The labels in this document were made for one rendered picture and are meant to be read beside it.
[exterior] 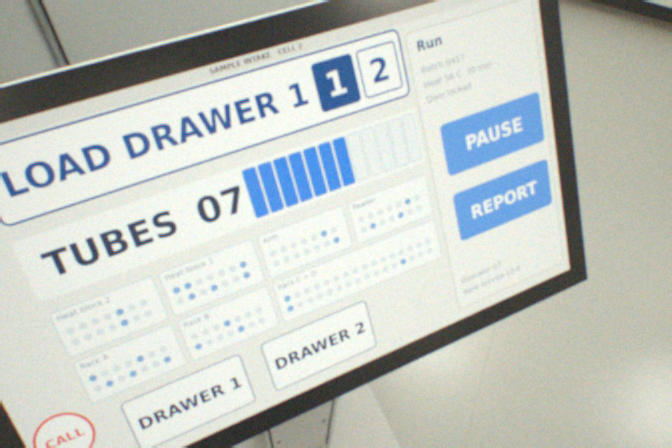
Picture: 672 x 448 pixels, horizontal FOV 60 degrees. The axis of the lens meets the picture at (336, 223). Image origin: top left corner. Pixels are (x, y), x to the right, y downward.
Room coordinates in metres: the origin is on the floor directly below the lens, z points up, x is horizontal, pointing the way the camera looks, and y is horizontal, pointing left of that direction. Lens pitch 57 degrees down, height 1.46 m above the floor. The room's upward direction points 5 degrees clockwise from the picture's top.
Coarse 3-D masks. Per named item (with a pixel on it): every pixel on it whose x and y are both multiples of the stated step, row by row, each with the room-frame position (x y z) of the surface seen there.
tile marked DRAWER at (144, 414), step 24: (240, 360) 0.15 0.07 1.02; (168, 384) 0.12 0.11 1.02; (192, 384) 0.13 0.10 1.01; (216, 384) 0.13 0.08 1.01; (240, 384) 0.13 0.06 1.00; (120, 408) 0.10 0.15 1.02; (144, 408) 0.11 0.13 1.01; (168, 408) 0.11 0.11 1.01; (192, 408) 0.11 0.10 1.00; (216, 408) 0.12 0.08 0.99; (240, 408) 0.12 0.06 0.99; (144, 432) 0.09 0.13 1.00; (168, 432) 0.09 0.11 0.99
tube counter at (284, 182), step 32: (384, 128) 0.31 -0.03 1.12; (416, 128) 0.31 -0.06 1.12; (288, 160) 0.27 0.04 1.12; (320, 160) 0.27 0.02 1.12; (352, 160) 0.28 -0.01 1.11; (384, 160) 0.29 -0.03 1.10; (416, 160) 0.30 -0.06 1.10; (192, 192) 0.23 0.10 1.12; (224, 192) 0.24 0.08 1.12; (256, 192) 0.24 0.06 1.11; (288, 192) 0.25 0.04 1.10; (320, 192) 0.26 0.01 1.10; (224, 224) 0.22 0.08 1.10
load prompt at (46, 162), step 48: (336, 48) 0.33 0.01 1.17; (384, 48) 0.34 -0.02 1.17; (192, 96) 0.27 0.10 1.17; (240, 96) 0.28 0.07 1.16; (288, 96) 0.30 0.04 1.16; (336, 96) 0.31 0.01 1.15; (384, 96) 0.32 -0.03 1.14; (0, 144) 0.22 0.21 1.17; (48, 144) 0.22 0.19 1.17; (96, 144) 0.23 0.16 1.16; (144, 144) 0.24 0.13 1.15; (192, 144) 0.25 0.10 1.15; (240, 144) 0.26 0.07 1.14; (0, 192) 0.20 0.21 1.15; (48, 192) 0.20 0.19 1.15; (96, 192) 0.21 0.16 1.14
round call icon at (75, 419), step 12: (72, 408) 0.10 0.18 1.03; (84, 408) 0.10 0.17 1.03; (48, 420) 0.09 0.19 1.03; (60, 420) 0.09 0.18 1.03; (72, 420) 0.09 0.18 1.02; (84, 420) 0.09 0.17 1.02; (24, 432) 0.08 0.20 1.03; (36, 432) 0.08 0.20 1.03; (48, 432) 0.08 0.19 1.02; (60, 432) 0.08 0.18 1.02; (72, 432) 0.08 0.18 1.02; (84, 432) 0.08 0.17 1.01; (96, 432) 0.09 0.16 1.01; (36, 444) 0.07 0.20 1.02; (48, 444) 0.07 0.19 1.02; (60, 444) 0.08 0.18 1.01; (72, 444) 0.08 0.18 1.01; (84, 444) 0.08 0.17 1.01; (96, 444) 0.08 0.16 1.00
